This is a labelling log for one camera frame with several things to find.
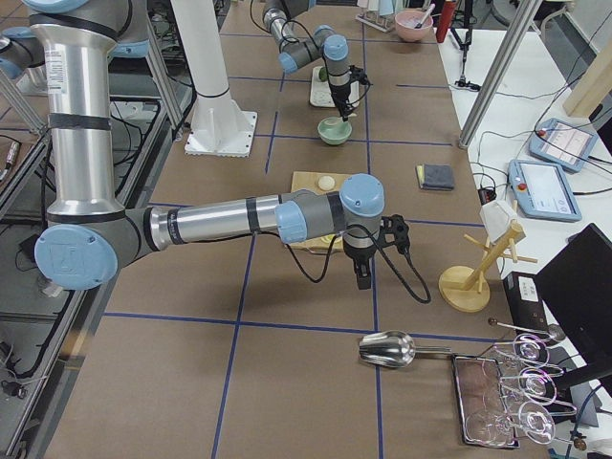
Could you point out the teach pendant near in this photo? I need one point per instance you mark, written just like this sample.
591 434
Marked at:
542 191

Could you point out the grey folded cloth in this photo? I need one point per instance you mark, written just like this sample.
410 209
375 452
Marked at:
435 177

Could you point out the white wire cup rack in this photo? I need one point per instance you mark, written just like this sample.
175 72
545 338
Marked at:
382 23

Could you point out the black tripod stand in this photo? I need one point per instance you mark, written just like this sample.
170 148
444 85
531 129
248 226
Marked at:
464 46

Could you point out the aluminium frame post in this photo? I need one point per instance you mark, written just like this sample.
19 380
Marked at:
501 62

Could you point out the teach pendant far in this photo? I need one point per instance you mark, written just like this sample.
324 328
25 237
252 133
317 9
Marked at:
558 142

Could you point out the wooden cutting board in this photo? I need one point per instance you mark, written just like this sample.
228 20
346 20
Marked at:
317 207

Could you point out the wine glass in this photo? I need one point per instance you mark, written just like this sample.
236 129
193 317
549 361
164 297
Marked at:
529 385
527 349
492 426

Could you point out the green avocado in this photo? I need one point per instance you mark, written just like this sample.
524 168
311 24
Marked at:
322 74

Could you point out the white steamed bun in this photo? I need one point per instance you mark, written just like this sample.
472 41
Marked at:
326 183

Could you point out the red cylinder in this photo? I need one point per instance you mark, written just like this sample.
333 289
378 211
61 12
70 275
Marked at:
445 19

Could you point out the teach pendant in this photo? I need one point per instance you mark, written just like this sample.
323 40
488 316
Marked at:
558 142
542 191

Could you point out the pink bowl with ice cubes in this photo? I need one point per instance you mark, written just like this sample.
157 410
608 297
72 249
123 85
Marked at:
410 27

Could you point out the metal scoop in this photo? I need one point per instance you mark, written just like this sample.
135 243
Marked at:
395 349

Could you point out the cream serving tray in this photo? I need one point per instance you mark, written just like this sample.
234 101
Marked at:
320 94

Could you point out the wine glass near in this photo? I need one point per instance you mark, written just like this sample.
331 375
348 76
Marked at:
492 426

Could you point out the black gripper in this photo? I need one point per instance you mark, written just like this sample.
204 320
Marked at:
360 254
338 96

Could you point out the black monitor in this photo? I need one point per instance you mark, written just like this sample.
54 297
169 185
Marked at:
576 287

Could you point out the wooden mug tree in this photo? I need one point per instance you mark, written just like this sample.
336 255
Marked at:
466 289

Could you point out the green ceramic bowl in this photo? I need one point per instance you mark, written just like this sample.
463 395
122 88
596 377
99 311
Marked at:
334 135

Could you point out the wine glass far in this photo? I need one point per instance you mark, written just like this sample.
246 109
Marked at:
527 349

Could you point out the wine glass middle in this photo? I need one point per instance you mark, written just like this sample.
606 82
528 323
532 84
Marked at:
529 385

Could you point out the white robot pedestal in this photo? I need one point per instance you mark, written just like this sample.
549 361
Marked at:
218 126

